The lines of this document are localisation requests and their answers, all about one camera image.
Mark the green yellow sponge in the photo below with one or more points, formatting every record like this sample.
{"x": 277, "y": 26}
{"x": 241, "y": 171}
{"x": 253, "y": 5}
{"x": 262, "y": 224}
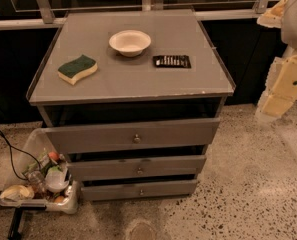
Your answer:
{"x": 77, "y": 69}

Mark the grey middle drawer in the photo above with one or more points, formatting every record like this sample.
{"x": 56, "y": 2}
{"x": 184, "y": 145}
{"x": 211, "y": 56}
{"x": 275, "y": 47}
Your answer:
{"x": 136, "y": 168}

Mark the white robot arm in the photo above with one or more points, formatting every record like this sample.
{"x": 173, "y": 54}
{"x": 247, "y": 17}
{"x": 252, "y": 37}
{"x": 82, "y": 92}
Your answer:
{"x": 283, "y": 15}

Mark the metal window railing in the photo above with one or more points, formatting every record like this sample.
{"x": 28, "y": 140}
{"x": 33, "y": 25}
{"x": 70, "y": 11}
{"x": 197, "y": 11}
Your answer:
{"x": 121, "y": 9}

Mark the grey bottom drawer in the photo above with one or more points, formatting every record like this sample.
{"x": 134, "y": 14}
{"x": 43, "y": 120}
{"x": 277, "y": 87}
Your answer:
{"x": 139, "y": 190}

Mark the black stand base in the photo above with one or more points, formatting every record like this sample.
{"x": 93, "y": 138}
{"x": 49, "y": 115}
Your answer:
{"x": 14, "y": 233}

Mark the clear plastic bin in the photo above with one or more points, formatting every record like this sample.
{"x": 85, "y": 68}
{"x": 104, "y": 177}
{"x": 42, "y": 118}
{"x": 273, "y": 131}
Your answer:
{"x": 25, "y": 187}

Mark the white paper bowl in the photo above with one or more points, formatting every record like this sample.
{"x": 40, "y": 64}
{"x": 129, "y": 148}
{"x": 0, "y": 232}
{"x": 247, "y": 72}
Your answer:
{"x": 130, "y": 43}

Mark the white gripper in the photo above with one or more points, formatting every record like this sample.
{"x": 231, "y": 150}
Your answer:
{"x": 296, "y": 22}

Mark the grey drawer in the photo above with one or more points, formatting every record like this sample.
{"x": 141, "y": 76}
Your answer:
{"x": 132, "y": 136}
{"x": 136, "y": 168}
{"x": 139, "y": 190}

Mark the white cup in bin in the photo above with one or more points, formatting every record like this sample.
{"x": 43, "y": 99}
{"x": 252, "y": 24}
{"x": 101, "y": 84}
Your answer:
{"x": 55, "y": 181}

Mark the grey drawer cabinet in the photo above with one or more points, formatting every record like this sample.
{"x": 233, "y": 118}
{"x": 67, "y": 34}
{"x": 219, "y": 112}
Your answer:
{"x": 132, "y": 89}

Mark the grey top drawer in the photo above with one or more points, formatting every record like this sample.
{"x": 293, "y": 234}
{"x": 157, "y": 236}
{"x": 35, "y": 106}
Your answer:
{"x": 132, "y": 136}

